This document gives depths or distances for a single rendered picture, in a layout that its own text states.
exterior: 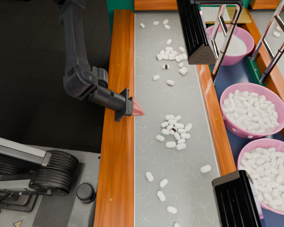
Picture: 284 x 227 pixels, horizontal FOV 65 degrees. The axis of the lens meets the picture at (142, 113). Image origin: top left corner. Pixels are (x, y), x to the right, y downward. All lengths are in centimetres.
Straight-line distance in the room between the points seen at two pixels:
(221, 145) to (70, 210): 69
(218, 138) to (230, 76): 45
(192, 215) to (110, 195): 27
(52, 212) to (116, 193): 42
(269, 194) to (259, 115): 33
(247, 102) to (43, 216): 100
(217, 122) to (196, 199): 31
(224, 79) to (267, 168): 50
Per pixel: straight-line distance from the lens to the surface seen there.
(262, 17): 161
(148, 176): 79
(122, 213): 76
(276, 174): 96
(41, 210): 114
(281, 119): 107
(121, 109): 72
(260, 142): 96
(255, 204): 45
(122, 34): 127
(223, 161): 85
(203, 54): 68
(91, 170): 113
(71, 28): 82
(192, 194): 81
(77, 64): 68
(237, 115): 100
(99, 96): 68
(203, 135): 91
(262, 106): 108
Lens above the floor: 151
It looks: 55 degrees down
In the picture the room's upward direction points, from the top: straight up
